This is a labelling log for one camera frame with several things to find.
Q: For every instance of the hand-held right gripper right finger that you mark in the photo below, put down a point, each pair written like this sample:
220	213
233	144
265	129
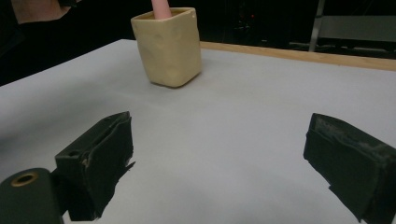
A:
351	161

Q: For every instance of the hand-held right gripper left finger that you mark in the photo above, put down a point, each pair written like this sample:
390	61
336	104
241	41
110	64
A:
102	155

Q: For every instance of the beige square cup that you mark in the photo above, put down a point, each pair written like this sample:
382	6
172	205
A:
169	49

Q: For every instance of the pink hairbrush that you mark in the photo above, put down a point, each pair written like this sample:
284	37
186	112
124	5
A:
161	8

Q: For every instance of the pale table cover sheet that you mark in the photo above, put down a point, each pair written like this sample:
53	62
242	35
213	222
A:
218	124

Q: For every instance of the white metal stand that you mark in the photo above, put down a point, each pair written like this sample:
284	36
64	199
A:
358	28

